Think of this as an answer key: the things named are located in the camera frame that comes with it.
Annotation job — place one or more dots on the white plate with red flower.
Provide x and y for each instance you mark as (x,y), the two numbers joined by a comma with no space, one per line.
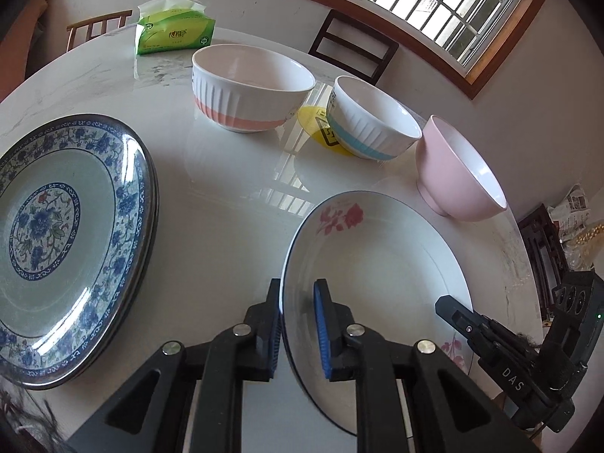
(377,269)

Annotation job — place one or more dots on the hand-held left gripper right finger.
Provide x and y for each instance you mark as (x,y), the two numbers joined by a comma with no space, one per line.
(323,335)

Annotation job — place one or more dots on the yellow round warning sticker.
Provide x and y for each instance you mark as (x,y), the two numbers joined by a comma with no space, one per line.
(311,122)

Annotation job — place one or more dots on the light wooden chair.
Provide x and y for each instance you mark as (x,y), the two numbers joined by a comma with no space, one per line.
(94,20)

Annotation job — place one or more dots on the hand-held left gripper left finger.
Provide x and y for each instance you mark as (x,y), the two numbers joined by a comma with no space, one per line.
(276,339)

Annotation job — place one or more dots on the peach cloth covered furniture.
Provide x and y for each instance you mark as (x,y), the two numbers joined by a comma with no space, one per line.
(37,33)

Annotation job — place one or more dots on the large white bowl pink band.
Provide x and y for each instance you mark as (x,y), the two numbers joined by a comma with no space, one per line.
(226,99)

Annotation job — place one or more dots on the green tissue pack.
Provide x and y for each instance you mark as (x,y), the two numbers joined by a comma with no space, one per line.
(174,35)

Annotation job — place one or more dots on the plastic bags with newspaper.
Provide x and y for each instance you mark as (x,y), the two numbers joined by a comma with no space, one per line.
(573,207)

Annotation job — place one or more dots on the wood framed barred window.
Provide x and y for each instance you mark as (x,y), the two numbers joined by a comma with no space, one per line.
(424,0)

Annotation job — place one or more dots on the dark wooden furniture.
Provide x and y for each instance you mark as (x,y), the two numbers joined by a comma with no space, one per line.
(538,245)

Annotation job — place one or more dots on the dark wooden chair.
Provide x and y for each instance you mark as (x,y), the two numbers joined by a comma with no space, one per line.
(368,31)

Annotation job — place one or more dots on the white bowl blue band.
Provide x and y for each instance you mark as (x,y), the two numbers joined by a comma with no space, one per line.
(358,122)

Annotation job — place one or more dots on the dark hair strands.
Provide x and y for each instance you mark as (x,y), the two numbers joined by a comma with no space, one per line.
(23,424)

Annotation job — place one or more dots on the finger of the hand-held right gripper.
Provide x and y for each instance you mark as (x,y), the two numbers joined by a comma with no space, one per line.
(465,323)

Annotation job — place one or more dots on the blue floral plate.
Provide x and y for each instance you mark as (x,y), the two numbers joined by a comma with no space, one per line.
(154,198)
(47,245)

